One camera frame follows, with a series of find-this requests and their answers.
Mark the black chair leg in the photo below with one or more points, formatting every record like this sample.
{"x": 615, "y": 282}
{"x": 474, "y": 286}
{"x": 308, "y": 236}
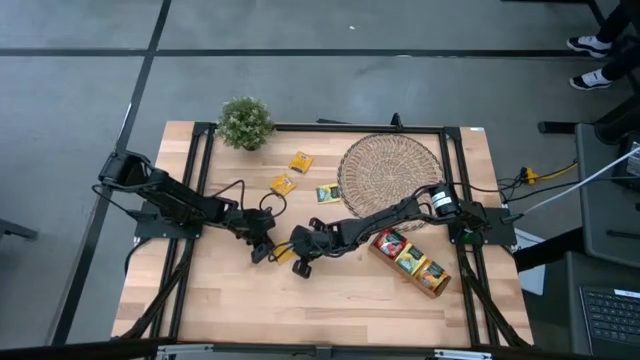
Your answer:
{"x": 15, "y": 230}

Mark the white paper sheet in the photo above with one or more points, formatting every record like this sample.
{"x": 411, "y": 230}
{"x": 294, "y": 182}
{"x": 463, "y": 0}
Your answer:
{"x": 532, "y": 280}

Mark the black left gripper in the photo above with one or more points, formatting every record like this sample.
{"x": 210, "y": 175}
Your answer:
{"x": 252, "y": 225}

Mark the grey cart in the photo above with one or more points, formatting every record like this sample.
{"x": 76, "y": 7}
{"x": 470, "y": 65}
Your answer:
{"x": 600, "y": 210}

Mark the yellow-green tea bag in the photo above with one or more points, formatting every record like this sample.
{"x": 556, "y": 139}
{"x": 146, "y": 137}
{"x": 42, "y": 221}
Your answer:
{"x": 327, "y": 194}
{"x": 411, "y": 259}

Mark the black box with white label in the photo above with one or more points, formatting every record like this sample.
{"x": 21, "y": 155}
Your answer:
{"x": 622, "y": 150}

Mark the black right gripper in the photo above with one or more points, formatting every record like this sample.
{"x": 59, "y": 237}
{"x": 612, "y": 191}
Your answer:
{"x": 320, "y": 240}

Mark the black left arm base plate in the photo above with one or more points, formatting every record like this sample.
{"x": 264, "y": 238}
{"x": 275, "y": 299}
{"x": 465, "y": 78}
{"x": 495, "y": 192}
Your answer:
{"x": 150, "y": 227}

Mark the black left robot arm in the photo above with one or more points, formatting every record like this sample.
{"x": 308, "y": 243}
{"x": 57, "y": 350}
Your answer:
{"x": 185, "y": 200}

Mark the wooden three-compartment tea box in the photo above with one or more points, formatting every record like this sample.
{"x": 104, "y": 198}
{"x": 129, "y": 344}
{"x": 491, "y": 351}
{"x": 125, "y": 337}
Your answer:
{"x": 435, "y": 287}

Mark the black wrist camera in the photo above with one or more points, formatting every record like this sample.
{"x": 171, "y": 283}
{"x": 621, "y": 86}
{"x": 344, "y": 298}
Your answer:
{"x": 302, "y": 269}
{"x": 261, "y": 253}

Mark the red tea bag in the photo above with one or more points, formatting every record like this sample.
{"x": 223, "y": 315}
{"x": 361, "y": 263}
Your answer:
{"x": 390, "y": 245}

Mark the black metal table frame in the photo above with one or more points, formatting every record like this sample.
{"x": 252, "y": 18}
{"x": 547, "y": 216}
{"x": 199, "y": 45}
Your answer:
{"x": 325, "y": 128}

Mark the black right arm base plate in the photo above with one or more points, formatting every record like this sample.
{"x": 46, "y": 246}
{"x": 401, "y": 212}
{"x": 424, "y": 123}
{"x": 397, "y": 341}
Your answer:
{"x": 500, "y": 225}

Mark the dark laptop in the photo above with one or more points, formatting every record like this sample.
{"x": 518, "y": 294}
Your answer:
{"x": 612, "y": 315}

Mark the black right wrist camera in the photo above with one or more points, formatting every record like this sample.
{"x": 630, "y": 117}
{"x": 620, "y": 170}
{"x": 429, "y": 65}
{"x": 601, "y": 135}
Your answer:
{"x": 302, "y": 269}

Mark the black stand leg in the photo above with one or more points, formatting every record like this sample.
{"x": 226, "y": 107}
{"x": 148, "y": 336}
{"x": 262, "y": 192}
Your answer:
{"x": 555, "y": 127}

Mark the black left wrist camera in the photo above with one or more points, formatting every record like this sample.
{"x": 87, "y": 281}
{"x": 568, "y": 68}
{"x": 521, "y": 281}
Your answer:
{"x": 261, "y": 253}

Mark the grey desk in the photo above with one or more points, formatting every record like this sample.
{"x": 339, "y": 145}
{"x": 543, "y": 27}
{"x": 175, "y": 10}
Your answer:
{"x": 575, "y": 325}

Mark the black camera rig beam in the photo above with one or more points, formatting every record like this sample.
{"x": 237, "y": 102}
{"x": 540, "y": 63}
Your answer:
{"x": 75, "y": 348}

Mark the round woven placemat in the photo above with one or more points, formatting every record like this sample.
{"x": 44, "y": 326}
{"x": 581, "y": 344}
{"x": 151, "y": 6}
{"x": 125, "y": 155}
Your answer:
{"x": 385, "y": 165}

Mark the person's shoe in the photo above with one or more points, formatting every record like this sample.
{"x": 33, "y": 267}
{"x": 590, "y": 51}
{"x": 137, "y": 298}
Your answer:
{"x": 592, "y": 80}
{"x": 590, "y": 46}

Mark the silver bracket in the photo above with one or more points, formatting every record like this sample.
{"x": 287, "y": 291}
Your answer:
{"x": 185, "y": 350}
{"x": 462, "y": 354}

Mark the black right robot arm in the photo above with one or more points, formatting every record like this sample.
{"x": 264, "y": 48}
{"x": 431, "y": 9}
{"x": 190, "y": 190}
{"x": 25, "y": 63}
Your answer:
{"x": 390, "y": 215}

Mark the person's leg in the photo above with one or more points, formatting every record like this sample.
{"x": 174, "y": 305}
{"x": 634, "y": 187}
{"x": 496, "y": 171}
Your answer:
{"x": 622, "y": 62}
{"x": 617, "y": 20}

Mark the small green potted plant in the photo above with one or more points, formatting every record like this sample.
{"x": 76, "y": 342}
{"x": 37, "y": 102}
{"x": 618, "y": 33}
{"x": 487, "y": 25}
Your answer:
{"x": 245, "y": 122}

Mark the white table sticker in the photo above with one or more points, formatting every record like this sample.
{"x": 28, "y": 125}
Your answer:
{"x": 477, "y": 129}

